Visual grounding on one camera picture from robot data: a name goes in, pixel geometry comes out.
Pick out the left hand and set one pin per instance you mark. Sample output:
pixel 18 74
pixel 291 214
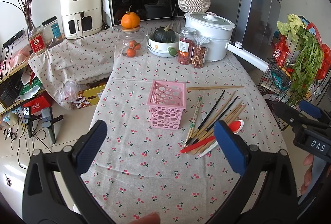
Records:
pixel 152 218

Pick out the pink perforated utensil basket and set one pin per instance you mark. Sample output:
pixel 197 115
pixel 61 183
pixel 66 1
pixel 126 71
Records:
pixel 166 102

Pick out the green leafy vegetables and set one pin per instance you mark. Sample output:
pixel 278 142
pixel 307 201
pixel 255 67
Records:
pixel 307 64

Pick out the wooden side shelf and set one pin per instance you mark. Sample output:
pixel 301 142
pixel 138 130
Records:
pixel 10 86

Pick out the red plastic spoon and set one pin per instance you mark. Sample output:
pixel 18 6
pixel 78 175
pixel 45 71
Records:
pixel 235 127

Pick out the red labelled jar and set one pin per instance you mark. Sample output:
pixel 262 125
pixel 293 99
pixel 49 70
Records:
pixel 36 40

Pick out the jar of dried rings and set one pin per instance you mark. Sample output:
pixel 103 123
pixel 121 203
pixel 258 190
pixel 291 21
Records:
pixel 199 51

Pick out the woven white lidded basket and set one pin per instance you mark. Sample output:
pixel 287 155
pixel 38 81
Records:
pixel 194 6

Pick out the black wire rack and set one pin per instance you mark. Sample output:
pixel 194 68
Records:
pixel 274 85

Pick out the yellow cardboard box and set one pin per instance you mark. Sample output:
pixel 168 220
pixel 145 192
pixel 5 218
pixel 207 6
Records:
pixel 89 97

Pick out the jar of red dried fruit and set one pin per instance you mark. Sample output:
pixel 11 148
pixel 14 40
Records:
pixel 185 45

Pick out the red snack bag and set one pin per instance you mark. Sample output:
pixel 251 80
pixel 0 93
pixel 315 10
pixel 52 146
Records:
pixel 281 51

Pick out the grey refrigerator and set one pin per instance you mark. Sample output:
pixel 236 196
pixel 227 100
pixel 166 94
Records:
pixel 258 7

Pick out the napa cabbage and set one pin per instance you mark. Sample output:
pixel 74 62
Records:
pixel 291 28

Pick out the white electric cooking pot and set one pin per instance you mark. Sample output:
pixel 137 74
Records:
pixel 219 32

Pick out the dark green pumpkin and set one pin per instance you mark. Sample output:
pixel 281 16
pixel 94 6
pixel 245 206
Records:
pixel 164 35

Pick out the glass jar with oranges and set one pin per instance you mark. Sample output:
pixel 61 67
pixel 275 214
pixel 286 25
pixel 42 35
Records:
pixel 130 41

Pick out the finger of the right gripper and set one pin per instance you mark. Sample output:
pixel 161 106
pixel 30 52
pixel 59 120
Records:
pixel 310 109

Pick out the right hand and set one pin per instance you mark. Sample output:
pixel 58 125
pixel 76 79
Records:
pixel 308 174

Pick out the cherry print tablecloth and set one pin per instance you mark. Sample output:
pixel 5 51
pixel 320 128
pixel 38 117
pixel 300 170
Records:
pixel 140 169

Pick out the blue labelled container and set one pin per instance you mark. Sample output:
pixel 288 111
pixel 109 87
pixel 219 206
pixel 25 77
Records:
pixel 51 32

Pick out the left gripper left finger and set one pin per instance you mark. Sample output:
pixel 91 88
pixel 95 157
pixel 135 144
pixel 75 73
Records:
pixel 88 145

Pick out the large orange fruit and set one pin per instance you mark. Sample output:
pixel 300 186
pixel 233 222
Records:
pixel 130 19

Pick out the long bamboo chopstick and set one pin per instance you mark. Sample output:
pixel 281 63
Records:
pixel 213 88

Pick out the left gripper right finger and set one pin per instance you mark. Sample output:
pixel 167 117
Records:
pixel 233 146

